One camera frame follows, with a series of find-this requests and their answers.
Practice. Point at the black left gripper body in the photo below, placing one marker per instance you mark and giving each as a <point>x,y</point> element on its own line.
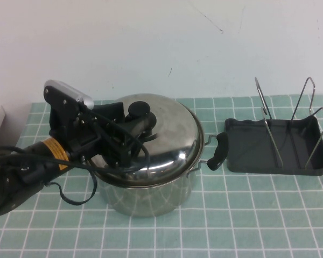
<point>70,134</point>

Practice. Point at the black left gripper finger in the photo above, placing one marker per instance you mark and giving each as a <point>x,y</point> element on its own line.
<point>137,127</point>
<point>113,110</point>

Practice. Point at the steel pot lid black knob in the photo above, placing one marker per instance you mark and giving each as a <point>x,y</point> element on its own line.
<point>172,134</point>

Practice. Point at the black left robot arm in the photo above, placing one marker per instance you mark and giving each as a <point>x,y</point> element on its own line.
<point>16,185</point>

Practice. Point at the green checkered tablecloth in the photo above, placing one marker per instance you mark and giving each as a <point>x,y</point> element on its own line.
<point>231,215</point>

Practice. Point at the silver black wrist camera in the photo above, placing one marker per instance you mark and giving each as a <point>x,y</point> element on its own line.
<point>67,94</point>

